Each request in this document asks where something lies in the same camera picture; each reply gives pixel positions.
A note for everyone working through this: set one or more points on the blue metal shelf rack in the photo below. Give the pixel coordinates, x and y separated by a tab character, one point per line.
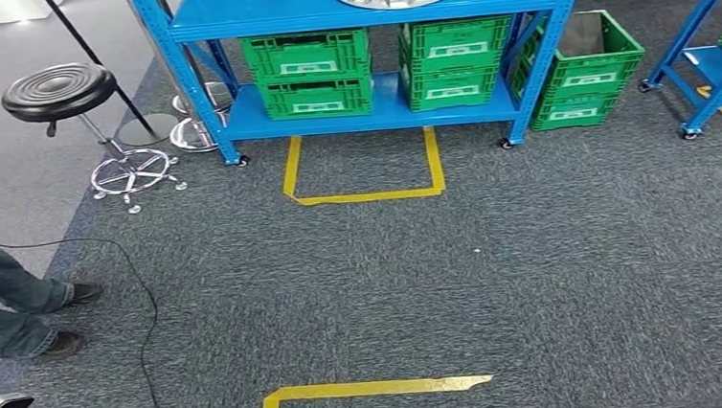
296	3
717	66

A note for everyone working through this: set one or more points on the chrome stanchion base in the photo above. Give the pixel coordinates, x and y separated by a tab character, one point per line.
191	138
220	99

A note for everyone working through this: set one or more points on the black stanchion grey base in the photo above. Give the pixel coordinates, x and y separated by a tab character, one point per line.
146	130

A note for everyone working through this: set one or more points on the black stool chrome base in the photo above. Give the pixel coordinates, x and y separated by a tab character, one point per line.
57	90

